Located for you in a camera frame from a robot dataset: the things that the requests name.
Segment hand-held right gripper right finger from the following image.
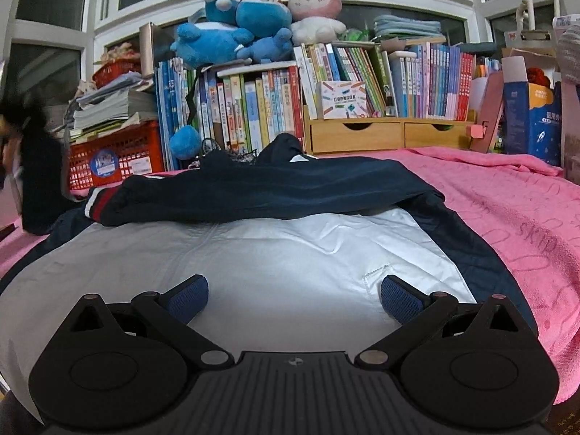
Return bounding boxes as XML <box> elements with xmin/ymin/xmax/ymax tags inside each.
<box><xmin>354</xmin><ymin>275</ymin><xmax>517</xmax><ymax>368</ymax></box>

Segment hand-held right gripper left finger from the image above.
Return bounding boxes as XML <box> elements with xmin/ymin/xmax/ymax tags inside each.
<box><xmin>59</xmin><ymin>274</ymin><xmax>235</xmax><ymax>369</ymax></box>

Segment navy and white jacket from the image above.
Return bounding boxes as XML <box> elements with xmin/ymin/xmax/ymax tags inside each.
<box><xmin>0</xmin><ymin>133</ymin><xmax>540</xmax><ymax>422</ymax></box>

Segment red plastic crate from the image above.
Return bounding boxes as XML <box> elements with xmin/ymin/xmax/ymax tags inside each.
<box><xmin>68</xmin><ymin>122</ymin><xmax>165</xmax><ymax>191</ymax></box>

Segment stack of papers and booklets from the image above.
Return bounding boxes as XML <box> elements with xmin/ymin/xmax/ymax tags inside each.
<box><xmin>68</xmin><ymin>72</ymin><xmax>159</xmax><ymax>143</ymax></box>

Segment small red basket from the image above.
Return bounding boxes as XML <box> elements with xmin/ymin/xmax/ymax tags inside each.
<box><xmin>93</xmin><ymin>60</ymin><xmax>142</xmax><ymax>89</ymax></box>

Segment pink bunny-print towel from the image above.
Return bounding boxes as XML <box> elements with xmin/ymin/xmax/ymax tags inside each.
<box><xmin>0</xmin><ymin>145</ymin><xmax>580</xmax><ymax>404</ymax></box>

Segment small blue plush pendant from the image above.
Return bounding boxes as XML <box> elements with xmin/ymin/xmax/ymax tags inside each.
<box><xmin>169</xmin><ymin>124</ymin><xmax>202</xmax><ymax>160</ymax></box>

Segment beige upright board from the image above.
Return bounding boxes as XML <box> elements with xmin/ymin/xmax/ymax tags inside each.
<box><xmin>140</xmin><ymin>22</ymin><xmax>158</xmax><ymax>80</ymax></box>

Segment wooden drawer organizer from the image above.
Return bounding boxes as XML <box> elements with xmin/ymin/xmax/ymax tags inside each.
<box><xmin>303</xmin><ymin>104</ymin><xmax>476</xmax><ymax>154</ymax></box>

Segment row of picture books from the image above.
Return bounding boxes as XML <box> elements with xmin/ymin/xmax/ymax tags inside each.
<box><xmin>155</xmin><ymin>57</ymin><xmax>305</xmax><ymax>170</ymax></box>

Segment dark brown box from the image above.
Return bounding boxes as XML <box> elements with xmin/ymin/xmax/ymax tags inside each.
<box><xmin>541</xmin><ymin>396</ymin><xmax>580</xmax><ymax>435</ymax></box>

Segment colourful pencil-print box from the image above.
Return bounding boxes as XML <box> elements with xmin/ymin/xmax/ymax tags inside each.
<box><xmin>316</xmin><ymin>80</ymin><xmax>369</xmax><ymax>119</ymax></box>

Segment blue carton box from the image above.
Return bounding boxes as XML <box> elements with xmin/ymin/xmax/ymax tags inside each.
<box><xmin>501</xmin><ymin>57</ymin><xmax>563</xmax><ymax>166</ymax></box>

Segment brown board with pink clip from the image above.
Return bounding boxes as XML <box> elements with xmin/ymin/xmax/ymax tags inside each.
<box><xmin>468</xmin><ymin>71</ymin><xmax>505</xmax><ymax>154</ymax></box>

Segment small blue plush toy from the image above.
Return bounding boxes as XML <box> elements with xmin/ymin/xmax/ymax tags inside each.
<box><xmin>238</xmin><ymin>27</ymin><xmax>294</xmax><ymax>64</ymax></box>

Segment stack of teal booklets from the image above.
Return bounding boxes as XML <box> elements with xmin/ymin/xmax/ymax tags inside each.
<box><xmin>372</xmin><ymin>14</ymin><xmax>447</xmax><ymax>45</ymax></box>

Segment blue plush toy white ears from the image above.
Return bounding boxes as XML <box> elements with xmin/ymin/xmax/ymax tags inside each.
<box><xmin>202</xmin><ymin>0</ymin><xmax>293</xmax><ymax>39</ymax></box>

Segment brown clipboard with metal clip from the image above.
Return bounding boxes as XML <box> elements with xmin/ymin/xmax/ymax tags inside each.
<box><xmin>502</xmin><ymin>29</ymin><xmax>559</xmax><ymax>59</ymax></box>

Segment grey knitted cloth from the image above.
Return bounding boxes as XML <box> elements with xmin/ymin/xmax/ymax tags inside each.
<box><xmin>556</xmin><ymin>25</ymin><xmax>580</xmax><ymax>87</ymax></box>

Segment pink bunny plush toy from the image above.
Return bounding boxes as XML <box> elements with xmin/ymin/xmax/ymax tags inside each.
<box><xmin>287</xmin><ymin>0</ymin><xmax>349</xmax><ymax>46</ymax></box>

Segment white pipe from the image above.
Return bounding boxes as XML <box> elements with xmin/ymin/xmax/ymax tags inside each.
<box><xmin>517</xmin><ymin>0</ymin><xmax>540</xmax><ymax>32</ymax></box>

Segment black cord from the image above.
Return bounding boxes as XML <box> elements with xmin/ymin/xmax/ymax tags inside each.
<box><xmin>199</xmin><ymin>138</ymin><xmax>261</xmax><ymax>164</ymax></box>

